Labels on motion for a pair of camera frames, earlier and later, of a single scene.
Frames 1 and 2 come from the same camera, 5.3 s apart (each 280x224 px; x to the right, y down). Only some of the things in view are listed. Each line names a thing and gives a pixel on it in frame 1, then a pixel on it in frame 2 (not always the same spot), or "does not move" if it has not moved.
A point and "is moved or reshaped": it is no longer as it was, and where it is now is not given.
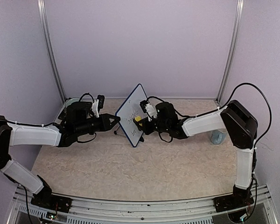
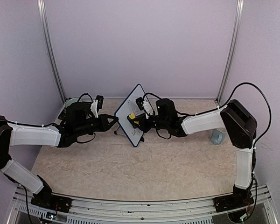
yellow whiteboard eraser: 138,118 is moved or reshaped
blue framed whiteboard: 129,109 does not move
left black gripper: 106,124 does not move
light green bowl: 69,101 does not move
